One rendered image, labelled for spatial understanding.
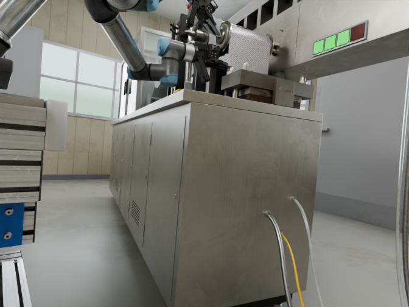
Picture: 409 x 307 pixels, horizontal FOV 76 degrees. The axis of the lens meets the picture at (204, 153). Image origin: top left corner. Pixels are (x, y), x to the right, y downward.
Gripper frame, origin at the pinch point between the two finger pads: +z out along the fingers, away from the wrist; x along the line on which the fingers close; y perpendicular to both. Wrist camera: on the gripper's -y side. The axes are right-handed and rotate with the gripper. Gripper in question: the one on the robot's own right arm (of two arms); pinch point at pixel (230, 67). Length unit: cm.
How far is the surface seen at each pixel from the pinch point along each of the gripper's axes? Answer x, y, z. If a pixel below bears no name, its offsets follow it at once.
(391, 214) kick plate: 51, -94, 232
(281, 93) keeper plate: -22.0, -13.1, 13.0
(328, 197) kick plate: 115, -90, 217
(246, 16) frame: 39, 49, 31
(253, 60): -0.2, 5.9, 12.2
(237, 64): -0.2, 2.0, 3.1
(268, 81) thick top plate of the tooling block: -19.9, -8.7, 7.4
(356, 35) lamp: -42, 8, 29
